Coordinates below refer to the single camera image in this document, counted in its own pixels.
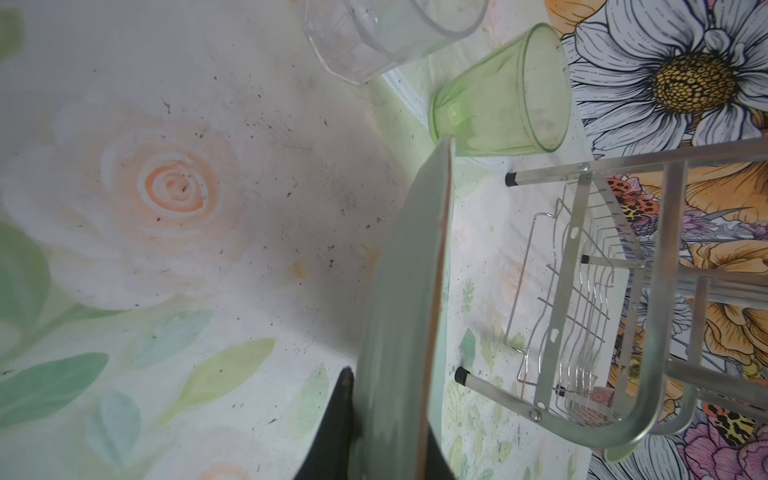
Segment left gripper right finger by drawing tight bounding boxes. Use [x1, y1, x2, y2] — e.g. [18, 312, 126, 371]
[424, 426, 455, 480]

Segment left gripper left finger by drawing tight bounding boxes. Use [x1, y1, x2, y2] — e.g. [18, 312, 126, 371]
[294, 367, 354, 480]

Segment pale green plate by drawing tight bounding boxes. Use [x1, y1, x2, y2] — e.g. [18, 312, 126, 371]
[348, 137, 455, 479]

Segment steel two-tier dish rack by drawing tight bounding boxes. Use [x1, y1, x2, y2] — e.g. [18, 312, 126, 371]
[455, 138, 767, 449]

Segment green glass tumbler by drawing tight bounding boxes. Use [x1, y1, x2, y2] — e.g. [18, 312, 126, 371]
[428, 23, 572, 157]

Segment clear faceted glass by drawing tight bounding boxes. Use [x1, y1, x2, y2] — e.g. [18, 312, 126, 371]
[304, 0, 489, 85]

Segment light green ceramic bowl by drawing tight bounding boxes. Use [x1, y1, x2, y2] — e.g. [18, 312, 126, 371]
[601, 442, 640, 463]

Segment translucent pale green lid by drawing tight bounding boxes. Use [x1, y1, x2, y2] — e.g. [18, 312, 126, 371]
[367, 70, 435, 183]

